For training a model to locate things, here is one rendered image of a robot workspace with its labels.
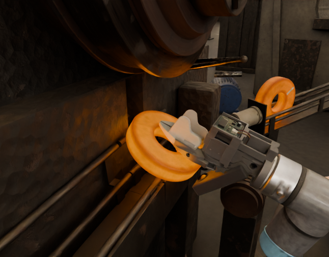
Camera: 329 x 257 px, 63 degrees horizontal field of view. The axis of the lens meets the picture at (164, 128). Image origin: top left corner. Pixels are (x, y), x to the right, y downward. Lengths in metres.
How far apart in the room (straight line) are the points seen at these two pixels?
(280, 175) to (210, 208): 1.07
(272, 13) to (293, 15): 0.21
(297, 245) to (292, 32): 2.73
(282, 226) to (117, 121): 0.35
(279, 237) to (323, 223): 0.09
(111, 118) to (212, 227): 1.04
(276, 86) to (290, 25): 2.26
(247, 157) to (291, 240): 0.16
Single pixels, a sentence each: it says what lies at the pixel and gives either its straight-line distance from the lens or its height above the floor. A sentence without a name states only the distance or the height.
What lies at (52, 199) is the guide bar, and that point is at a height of 0.75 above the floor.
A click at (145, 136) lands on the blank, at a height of 0.78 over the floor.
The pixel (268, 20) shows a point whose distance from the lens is 3.21.
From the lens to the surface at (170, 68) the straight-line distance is 0.43.
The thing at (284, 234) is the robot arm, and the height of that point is 0.63.
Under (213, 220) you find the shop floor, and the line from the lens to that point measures 1.46.
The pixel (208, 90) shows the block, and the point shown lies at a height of 0.80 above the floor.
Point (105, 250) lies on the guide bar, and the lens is 0.39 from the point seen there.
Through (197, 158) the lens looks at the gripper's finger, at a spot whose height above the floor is 0.75.
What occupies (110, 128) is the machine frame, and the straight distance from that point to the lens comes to 0.48.
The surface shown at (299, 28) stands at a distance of 3.12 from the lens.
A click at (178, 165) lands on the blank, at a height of 0.74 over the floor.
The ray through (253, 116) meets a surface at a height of 0.69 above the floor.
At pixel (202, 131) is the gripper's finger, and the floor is 0.77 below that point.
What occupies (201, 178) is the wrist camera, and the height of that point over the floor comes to 0.69.
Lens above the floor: 0.99
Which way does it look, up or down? 25 degrees down
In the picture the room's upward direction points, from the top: straight up
